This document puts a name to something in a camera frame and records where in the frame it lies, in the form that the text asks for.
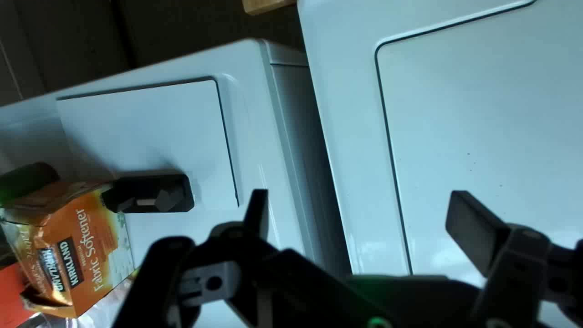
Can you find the orange fabric softener box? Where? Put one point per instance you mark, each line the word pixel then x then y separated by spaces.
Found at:
pixel 71 249

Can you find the white dryer machine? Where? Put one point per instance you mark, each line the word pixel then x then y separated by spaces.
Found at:
pixel 233 120

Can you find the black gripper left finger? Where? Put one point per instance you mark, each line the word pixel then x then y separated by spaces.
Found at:
pixel 242 240

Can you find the white top-load washing machine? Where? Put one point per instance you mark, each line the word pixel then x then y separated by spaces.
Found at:
pixel 424 98

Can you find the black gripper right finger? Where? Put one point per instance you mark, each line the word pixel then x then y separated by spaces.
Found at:
pixel 479 233

